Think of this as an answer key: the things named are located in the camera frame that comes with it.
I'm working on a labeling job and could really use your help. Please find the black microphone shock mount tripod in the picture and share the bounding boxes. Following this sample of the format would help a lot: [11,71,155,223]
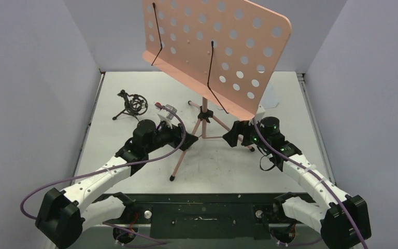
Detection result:
[112,89,149,122]

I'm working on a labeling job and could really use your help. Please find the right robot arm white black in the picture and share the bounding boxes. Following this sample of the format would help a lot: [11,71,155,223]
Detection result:
[223,117,372,248]

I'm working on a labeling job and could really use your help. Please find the wrist camera silver box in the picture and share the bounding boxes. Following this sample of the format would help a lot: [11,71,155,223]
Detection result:
[155,102,177,126]
[253,104,265,121]

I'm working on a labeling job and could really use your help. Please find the right wrist camera silver box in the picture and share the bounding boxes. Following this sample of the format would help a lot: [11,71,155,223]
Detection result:
[253,104,265,121]

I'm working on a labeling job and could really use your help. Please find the pink perforated music stand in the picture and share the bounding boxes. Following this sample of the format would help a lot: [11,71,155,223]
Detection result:
[141,0,293,182]

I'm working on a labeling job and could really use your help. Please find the left wrist camera silver box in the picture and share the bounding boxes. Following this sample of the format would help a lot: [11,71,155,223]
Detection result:
[155,102,177,126]

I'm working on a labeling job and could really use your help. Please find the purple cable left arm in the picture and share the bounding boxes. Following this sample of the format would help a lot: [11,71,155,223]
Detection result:
[20,104,188,220]

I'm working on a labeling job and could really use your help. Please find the white sheet music paper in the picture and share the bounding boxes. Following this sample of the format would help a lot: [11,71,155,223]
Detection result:
[260,84,279,109]

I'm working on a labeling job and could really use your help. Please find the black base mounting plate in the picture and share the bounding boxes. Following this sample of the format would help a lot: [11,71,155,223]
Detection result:
[99,193,317,240]

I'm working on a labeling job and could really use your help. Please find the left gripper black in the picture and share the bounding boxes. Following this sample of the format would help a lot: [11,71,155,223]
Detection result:
[145,118,197,154]

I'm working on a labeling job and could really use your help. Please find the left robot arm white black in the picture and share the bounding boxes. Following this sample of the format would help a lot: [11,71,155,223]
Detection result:
[35,119,198,248]

